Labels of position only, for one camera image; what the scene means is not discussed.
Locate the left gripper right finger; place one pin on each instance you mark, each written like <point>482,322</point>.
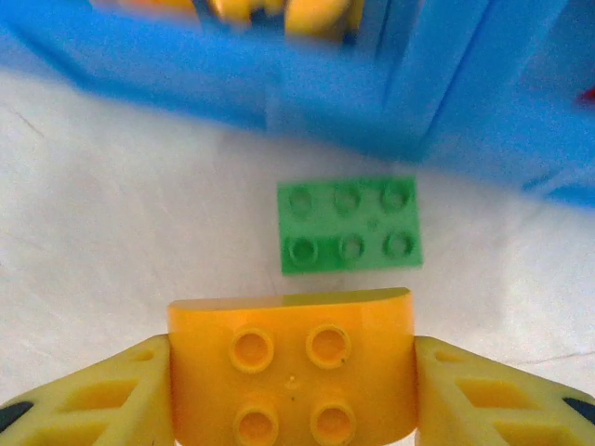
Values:
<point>488,409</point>

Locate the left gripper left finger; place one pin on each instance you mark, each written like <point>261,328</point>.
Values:
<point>93,409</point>

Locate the yellow curved lego brick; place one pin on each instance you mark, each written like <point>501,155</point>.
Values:
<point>288,371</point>

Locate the red short lego brick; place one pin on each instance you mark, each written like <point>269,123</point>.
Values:
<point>587,96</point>

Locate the yellow round lego piece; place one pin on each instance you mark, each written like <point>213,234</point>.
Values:
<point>321,16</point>

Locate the green flat lego plate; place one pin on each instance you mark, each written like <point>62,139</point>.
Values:
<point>348,227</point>

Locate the blue plastic bin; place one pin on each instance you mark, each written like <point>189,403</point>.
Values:
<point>186,69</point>
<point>502,93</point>

